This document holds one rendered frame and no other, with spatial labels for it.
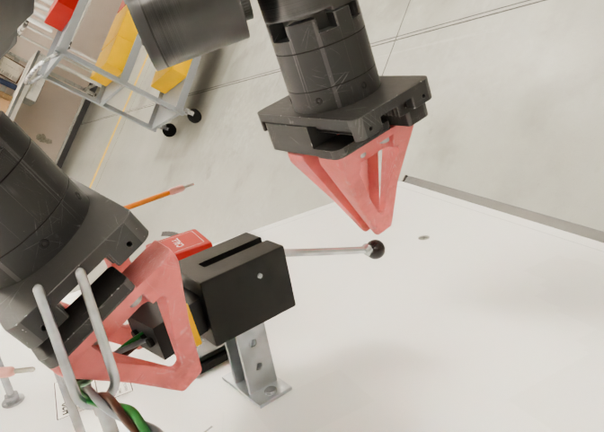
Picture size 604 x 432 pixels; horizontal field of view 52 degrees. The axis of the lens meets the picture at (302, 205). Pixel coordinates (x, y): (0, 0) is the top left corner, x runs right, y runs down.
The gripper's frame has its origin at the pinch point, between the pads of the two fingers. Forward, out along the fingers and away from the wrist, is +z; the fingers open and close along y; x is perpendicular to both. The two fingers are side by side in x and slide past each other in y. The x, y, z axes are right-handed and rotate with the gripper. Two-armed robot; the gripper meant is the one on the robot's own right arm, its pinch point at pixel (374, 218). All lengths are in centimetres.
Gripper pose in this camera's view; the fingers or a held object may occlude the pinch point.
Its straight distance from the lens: 43.2
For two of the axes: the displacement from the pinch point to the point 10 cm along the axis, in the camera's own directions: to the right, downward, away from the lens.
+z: 3.1, 8.6, 4.1
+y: 5.9, 1.6, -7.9
